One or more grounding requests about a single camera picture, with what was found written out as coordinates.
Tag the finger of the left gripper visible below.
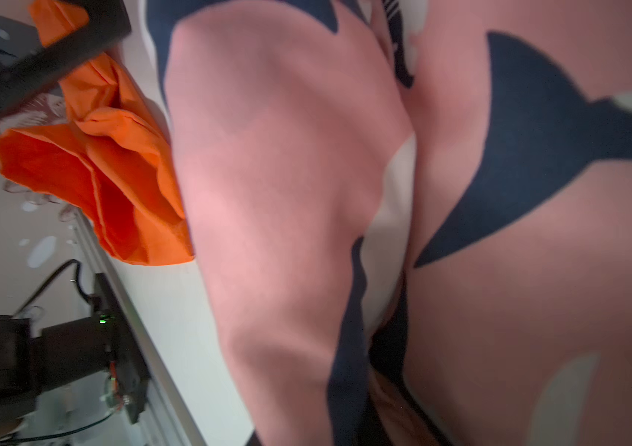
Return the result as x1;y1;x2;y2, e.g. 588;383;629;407
0;1;131;115

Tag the pink patterned garment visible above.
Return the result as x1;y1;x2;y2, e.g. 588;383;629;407
146;1;632;445

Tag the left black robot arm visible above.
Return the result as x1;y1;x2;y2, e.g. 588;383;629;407
0;1;146;424

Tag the orange garment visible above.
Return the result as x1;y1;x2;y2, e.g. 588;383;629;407
0;0;195;267

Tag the aluminium mounting rail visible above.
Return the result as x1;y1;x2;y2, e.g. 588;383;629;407
75;215;206;445

